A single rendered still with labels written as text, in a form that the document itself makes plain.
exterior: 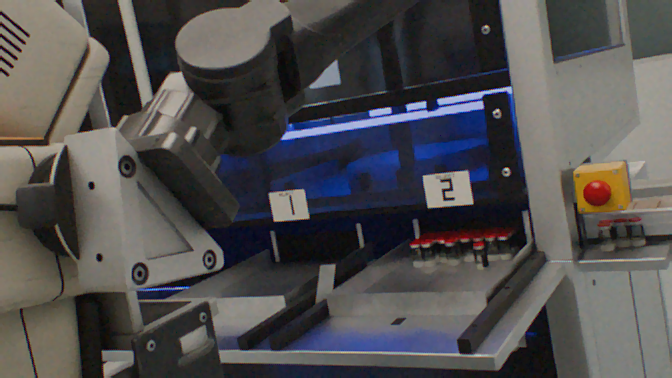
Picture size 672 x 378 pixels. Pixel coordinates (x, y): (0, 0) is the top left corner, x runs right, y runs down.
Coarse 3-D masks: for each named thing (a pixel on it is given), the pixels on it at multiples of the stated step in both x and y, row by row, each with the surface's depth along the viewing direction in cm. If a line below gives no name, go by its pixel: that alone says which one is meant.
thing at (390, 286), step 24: (408, 240) 145; (384, 264) 135; (408, 264) 139; (504, 264) 128; (336, 288) 119; (360, 288) 126; (384, 288) 126; (408, 288) 123; (432, 288) 121; (456, 288) 119; (480, 288) 116; (336, 312) 116; (360, 312) 114; (384, 312) 112; (408, 312) 110; (432, 312) 108; (456, 312) 106; (480, 312) 105
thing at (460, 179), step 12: (432, 180) 132; (456, 180) 130; (468, 180) 129; (432, 192) 133; (456, 192) 130; (468, 192) 129; (432, 204) 133; (444, 204) 132; (456, 204) 131; (468, 204) 130
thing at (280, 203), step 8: (280, 192) 148; (288, 192) 147; (296, 192) 146; (304, 192) 146; (272, 200) 149; (280, 200) 149; (288, 200) 148; (296, 200) 147; (304, 200) 146; (272, 208) 150; (280, 208) 149; (288, 208) 148; (296, 208) 147; (304, 208) 146; (280, 216) 149; (288, 216) 148; (296, 216) 147; (304, 216) 147
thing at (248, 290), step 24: (240, 264) 153; (264, 264) 160; (288, 264) 158; (312, 264) 154; (336, 264) 136; (192, 288) 140; (216, 288) 146; (240, 288) 145; (264, 288) 141; (288, 288) 138; (312, 288) 128; (240, 312) 125; (264, 312) 123
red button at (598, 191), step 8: (592, 184) 116; (600, 184) 116; (608, 184) 117; (584, 192) 117; (592, 192) 116; (600, 192) 116; (608, 192) 116; (592, 200) 117; (600, 200) 116; (608, 200) 116
